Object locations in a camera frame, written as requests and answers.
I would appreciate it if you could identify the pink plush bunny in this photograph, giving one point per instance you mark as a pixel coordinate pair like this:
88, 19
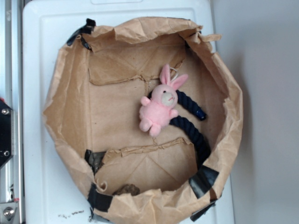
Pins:
157, 111

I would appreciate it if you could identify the brown paper bag liner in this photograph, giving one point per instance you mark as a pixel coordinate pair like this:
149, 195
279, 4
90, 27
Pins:
92, 114

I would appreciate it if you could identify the brown crumpled lump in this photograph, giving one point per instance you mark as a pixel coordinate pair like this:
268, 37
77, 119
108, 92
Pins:
127, 189

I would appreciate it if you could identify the dark blue rope toy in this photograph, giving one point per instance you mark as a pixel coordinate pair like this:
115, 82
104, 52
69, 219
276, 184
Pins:
202, 150

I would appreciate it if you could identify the black mounting bracket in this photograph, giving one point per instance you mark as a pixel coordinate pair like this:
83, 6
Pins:
6, 133

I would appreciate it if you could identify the aluminium frame rail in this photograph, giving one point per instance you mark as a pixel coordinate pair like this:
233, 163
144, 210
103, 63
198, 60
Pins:
12, 202

